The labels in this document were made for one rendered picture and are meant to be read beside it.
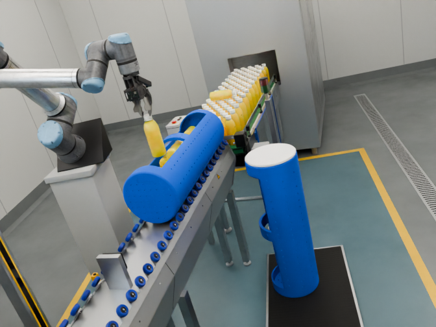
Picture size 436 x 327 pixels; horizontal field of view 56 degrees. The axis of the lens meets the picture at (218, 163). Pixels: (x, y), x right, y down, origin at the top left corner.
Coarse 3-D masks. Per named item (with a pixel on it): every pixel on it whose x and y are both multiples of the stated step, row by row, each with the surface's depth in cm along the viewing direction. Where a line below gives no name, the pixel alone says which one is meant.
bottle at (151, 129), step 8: (144, 120) 192; (152, 120) 192; (144, 128) 192; (152, 128) 191; (152, 136) 192; (160, 136) 194; (152, 144) 193; (160, 144) 194; (152, 152) 196; (160, 152) 195
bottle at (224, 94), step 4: (212, 92) 319; (216, 92) 318; (220, 92) 316; (224, 92) 315; (228, 92) 314; (232, 92) 314; (212, 96) 318; (216, 96) 317; (220, 96) 316; (224, 96) 315; (228, 96) 315; (212, 100) 320; (216, 100) 320
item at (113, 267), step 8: (104, 256) 157; (112, 256) 156; (120, 256) 156; (104, 264) 158; (112, 264) 157; (120, 264) 156; (104, 272) 160; (112, 272) 159; (120, 272) 158; (112, 280) 161; (120, 280) 160; (128, 280) 160; (112, 288) 163; (120, 288) 162; (128, 288) 160
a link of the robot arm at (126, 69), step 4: (136, 60) 178; (128, 64) 175; (132, 64) 176; (136, 64) 178; (120, 68) 177; (124, 68) 176; (128, 68) 176; (132, 68) 176; (136, 68) 178; (120, 72) 178; (124, 72) 177; (128, 72) 176; (132, 72) 177
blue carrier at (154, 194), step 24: (192, 120) 265; (216, 120) 255; (168, 144) 246; (192, 144) 219; (216, 144) 246; (144, 168) 190; (168, 168) 192; (192, 168) 207; (144, 192) 191; (168, 192) 188; (144, 216) 198; (168, 216) 194
